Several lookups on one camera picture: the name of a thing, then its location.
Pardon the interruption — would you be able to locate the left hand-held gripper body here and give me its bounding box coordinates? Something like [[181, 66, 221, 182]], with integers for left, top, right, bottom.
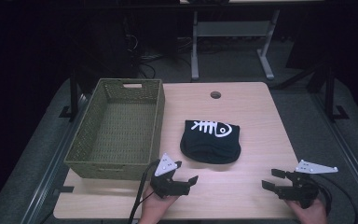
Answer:
[[149, 152, 191, 200]]

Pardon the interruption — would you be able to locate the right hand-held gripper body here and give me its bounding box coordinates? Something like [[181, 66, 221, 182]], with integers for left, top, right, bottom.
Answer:
[[274, 159, 339, 210]]

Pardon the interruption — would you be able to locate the black beanie with white fishbone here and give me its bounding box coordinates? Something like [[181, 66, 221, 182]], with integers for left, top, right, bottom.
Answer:
[[180, 119, 242, 165]]

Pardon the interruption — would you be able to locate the green woven basket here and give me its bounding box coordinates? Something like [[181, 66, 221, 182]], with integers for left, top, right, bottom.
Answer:
[[63, 77, 166, 181]]

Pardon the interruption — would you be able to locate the person's left hand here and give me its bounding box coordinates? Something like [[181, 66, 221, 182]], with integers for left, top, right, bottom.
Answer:
[[137, 185, 180, 224]]

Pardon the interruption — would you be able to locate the person's right hand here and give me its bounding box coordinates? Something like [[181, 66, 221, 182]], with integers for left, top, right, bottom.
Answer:
[[284, 197, 329, 224]]

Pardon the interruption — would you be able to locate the black metal stand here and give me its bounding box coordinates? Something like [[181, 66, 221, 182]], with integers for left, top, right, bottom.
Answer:
[[323, 64, 351, 123], [59, 68, 82, 123]]

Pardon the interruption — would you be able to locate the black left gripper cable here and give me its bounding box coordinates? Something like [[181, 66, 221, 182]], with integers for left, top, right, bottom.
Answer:
[[127, 159, 161, 224]]

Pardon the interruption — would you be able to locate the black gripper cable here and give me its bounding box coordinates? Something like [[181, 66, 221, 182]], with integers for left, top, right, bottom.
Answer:
[[306, 175, 358, 224], [127, 159, 161, 224]]

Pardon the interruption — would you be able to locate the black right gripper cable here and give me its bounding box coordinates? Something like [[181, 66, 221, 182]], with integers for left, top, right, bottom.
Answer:
[[306, 175, 358, 224]]

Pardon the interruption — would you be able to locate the aluminium floor rail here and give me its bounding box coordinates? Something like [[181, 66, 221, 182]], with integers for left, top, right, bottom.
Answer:
[[21, 92, 90, 224], [310, 92, 358, 217]]

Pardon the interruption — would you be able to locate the black table bracket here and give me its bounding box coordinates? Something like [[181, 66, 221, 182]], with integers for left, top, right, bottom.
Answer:
[[55, 185, 76, 194]]

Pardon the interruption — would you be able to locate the bundle of floor cables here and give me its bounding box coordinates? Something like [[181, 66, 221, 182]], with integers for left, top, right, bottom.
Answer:
[[127, 34, 194, 80]]

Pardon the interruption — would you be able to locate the white metal desk frame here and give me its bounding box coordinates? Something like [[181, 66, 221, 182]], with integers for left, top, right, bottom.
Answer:
[[190, 8, 282, 81]]

